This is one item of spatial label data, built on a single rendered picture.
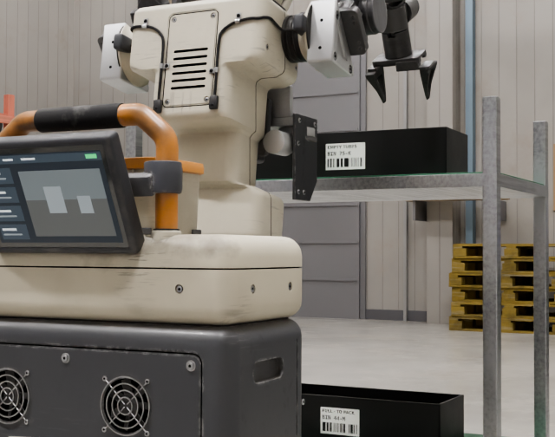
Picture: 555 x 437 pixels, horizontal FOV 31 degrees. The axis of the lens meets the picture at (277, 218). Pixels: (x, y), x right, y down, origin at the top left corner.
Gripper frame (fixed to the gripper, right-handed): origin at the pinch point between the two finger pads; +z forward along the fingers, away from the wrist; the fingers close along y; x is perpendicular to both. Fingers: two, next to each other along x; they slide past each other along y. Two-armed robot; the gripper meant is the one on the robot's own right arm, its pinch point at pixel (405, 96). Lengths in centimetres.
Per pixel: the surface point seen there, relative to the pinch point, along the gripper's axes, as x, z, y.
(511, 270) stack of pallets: -695, 400, 162
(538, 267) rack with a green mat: -15, 49, -20
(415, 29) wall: -927, 203, 297
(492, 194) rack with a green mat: 15.9, 16.5, -20.2
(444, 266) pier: -777, 437, 257
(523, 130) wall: -865, 314, 173
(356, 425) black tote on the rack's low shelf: 25, 68, 15
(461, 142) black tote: -13.7, 16.0, -6.7
